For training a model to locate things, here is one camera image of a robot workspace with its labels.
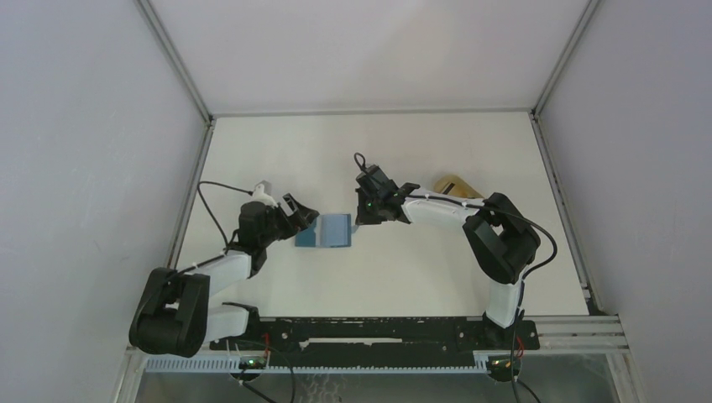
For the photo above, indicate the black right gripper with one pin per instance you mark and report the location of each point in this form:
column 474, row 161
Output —
column 364, row 217

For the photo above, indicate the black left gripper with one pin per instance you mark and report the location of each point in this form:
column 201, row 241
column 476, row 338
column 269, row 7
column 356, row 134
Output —
column 305, row 217

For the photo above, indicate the blue leather card holder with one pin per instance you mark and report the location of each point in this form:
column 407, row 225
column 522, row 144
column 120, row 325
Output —
column 329, row 231

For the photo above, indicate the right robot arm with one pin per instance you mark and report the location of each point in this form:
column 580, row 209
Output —
column 503, row 242

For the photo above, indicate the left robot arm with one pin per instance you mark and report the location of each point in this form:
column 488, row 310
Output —
column 174, row 317

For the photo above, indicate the beige oval tray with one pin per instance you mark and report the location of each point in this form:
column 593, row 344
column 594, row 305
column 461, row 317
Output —
column 453, row 185

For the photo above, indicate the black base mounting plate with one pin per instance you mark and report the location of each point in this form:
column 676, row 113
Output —
column 380, row 340

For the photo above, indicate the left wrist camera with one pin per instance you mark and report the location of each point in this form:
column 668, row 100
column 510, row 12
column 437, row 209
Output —
column 261, row 193

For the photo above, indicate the white cable duct strip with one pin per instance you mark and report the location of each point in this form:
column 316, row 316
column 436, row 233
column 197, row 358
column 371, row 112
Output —
column 475, row 363

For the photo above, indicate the aluminium frame rails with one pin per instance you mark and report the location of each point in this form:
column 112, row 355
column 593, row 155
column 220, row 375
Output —
column 581, row 359

